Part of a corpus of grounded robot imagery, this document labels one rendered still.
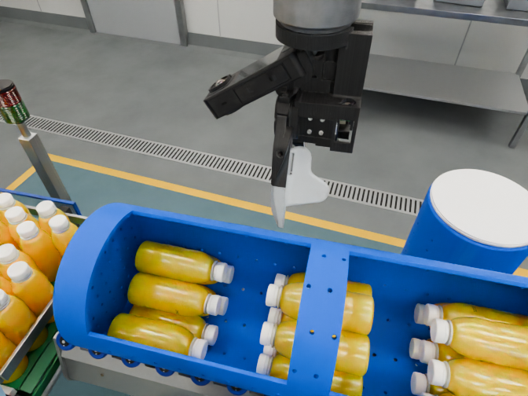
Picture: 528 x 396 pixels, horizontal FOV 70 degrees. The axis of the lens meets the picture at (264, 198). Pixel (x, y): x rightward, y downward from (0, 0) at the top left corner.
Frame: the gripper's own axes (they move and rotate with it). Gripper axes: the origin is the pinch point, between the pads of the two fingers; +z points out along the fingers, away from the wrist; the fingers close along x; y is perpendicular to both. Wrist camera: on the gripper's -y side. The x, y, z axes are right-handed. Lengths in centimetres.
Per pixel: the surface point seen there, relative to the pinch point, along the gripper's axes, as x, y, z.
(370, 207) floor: 143, 31, 140
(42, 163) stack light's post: 35, -80, 38
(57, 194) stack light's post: 35, -80, 50
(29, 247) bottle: 5, -60, 35
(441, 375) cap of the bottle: -6.2, 26.9, 30.2
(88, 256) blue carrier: -4.9, -32.1, 17.9
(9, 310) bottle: -10, -53, 35
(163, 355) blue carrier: -13.7, -17.1, 28.6
